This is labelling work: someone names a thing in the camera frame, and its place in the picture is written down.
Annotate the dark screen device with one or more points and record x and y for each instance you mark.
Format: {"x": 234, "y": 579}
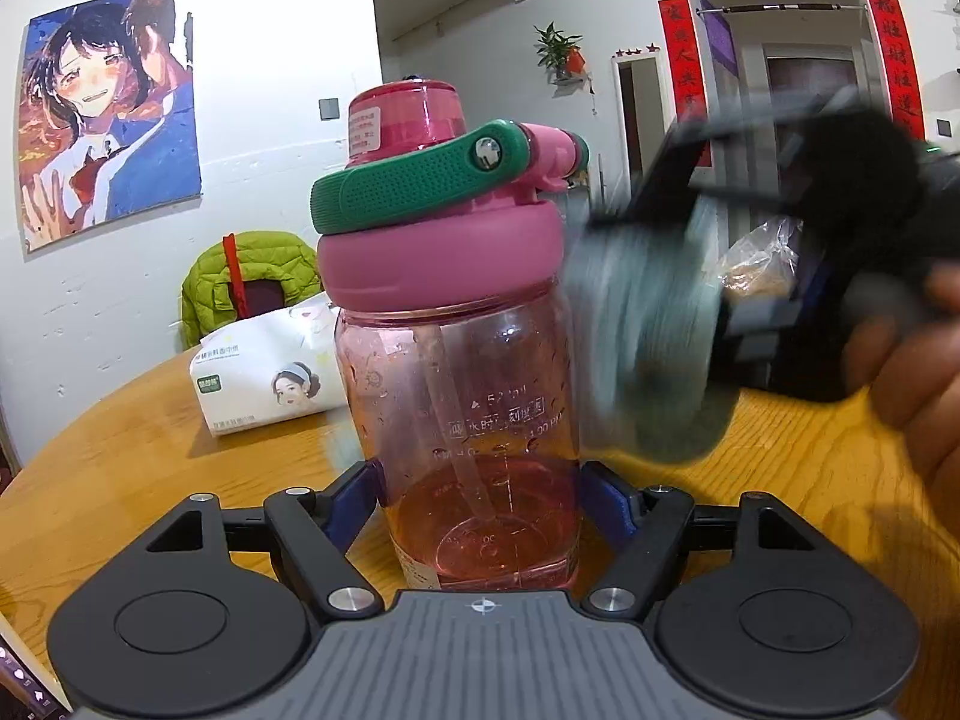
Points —
{"x": 26, "y": 679}

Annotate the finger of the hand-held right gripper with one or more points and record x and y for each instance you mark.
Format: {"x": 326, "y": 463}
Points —
{"x": 754, "y": 341}
{"x": 675, "y": 165}

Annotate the grey wall switch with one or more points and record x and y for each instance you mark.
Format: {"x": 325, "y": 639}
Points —
{"x": 946, "y": 126}
{"x": 328, "y": 109}

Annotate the white tissue pack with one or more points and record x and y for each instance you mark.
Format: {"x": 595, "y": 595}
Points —
{"x": 262, "y": 382}

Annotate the anime wall poster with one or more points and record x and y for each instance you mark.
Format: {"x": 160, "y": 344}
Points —
{"x": 105, "y": 112}

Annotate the dark red chair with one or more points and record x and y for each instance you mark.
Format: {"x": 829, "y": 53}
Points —
{"x": 259, "y": 298}

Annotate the red paper door banner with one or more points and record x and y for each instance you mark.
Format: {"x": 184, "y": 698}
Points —
{"x": 684, "y": 52}
{"x": 892, "y": 52}

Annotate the teal striped towel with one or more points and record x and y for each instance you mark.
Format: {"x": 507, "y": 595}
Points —
{"x": 645, "y": 337}

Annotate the person's right hand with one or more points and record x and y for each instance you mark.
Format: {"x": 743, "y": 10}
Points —
{"x": 919, "y": 397}

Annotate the clear bag of bread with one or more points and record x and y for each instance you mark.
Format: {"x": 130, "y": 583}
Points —
{"x": 757, "y": 262}

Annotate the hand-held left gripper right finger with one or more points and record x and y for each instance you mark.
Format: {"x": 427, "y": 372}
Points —
{"x": 607, "y": 499}

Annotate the potted green plant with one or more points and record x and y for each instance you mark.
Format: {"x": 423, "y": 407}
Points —
{"x": 559, "y": 49}

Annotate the dark curtain rod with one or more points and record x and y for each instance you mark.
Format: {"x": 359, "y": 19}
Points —
{"x": 780, "y": 9}

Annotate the purple curtain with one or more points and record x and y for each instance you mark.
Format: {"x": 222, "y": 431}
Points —
{"x": 718, "y": 34}

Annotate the green puffer jacket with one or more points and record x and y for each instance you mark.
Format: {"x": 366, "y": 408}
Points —
{"x": 262, "y": 262}

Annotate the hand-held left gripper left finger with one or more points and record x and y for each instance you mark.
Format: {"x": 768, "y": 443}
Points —
{"x": 352, "y": 502}

